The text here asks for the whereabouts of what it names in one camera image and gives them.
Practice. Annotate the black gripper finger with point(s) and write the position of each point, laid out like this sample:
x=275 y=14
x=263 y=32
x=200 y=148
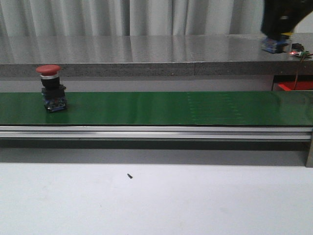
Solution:
x=294 y=11
x=270 y=19

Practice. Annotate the red mushroom push button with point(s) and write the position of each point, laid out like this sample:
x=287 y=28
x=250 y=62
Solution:
x=53 y=91
x=280 y=44

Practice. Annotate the small green circuit board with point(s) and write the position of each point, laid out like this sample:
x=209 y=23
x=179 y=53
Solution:
x=298 y=50

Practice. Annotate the grey stone counter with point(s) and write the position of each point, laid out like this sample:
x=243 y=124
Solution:
x=127 y=56

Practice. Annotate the red plastic tray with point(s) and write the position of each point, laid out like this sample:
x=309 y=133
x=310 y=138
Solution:
x=301 y=86

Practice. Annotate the green conveyor belt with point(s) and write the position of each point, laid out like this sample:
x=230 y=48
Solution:
x=163 y=108

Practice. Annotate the grey curtain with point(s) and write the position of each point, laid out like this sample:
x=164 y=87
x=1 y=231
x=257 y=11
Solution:
x=129 y=17

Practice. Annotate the aluminium conveyor frame rail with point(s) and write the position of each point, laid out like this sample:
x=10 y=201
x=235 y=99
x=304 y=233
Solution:
x=209 y=145

